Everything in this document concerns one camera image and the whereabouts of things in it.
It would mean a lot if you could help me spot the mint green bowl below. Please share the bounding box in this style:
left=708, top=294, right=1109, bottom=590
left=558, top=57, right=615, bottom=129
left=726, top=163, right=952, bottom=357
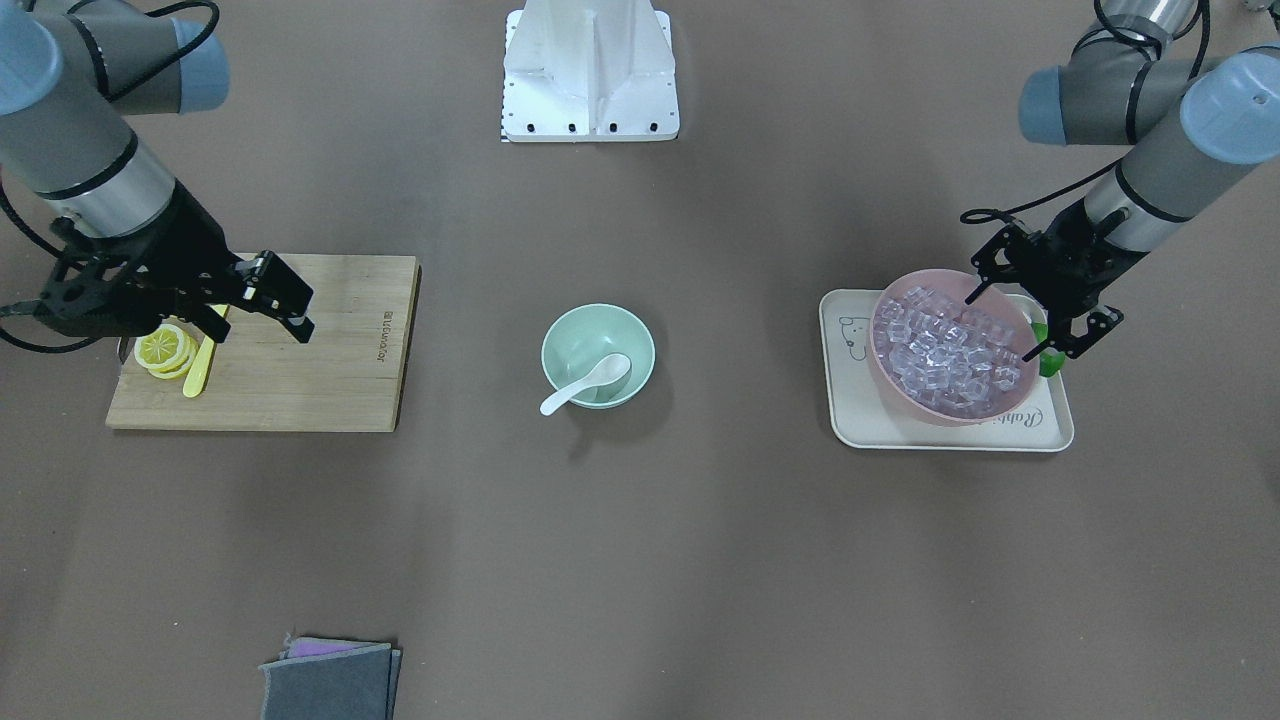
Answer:
left=540, top=304, right=657, bottom=410

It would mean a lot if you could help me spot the wooden cutting board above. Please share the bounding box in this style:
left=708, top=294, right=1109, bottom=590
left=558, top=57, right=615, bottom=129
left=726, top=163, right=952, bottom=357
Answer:
left=106, top=254, right=420, bottom=433

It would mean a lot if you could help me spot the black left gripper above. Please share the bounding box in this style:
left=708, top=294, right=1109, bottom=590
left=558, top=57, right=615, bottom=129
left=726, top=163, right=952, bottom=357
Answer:
left=960, top=200, right=1146, bottom=363

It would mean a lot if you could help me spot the green lime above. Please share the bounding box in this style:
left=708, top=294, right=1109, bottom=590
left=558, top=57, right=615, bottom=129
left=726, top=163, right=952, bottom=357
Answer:
left=1030, top=322, right=1068, bottom=379

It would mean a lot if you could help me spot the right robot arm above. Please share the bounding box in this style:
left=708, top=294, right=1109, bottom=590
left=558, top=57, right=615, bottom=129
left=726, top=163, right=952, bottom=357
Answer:
left=1, top=1, right=314, bottom=351

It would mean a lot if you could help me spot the pink bowl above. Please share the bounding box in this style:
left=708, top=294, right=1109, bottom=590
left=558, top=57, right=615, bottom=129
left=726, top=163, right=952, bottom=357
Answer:
left=870, top=269, right=1039, bottom=427

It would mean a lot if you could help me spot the white ceramic spoon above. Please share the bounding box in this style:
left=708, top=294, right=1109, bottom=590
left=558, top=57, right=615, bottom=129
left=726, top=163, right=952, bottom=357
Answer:
left=539, top=354, right=632, bottom=416

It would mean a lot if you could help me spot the grey folded cloth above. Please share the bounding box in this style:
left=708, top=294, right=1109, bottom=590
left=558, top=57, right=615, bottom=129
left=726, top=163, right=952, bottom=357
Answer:
left=259, top=635, right=402, bottom=719

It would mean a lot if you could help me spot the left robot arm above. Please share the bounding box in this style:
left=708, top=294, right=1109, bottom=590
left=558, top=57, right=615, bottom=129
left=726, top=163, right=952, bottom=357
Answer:
left=961, top=1, right=1279, bottom=361

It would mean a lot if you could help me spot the lemon slice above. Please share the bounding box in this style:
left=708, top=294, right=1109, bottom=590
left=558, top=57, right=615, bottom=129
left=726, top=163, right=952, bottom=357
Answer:
left=138, top=334, right=198, bottom=380
left=133, top=323, right=195, bottom=374

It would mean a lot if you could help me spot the pile of clear ice cubes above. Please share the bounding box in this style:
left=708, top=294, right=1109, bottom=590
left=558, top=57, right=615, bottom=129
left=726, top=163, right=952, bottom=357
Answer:
left=870, top=284, right=1030, bottom=419

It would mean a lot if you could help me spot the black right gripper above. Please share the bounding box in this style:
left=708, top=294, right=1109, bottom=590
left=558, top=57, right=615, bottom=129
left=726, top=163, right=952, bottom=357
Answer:
left=33, top=181, right=317, bottom=345

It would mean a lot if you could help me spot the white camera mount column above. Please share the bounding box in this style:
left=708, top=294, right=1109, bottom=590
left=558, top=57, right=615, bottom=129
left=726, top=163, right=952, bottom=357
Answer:
left=500, top=1, right=681, bottom=143

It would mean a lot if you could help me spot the cream rectangular tray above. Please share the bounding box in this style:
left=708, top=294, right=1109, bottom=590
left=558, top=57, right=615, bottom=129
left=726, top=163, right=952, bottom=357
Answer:
left=818, top=290, right=1076, bottom=454

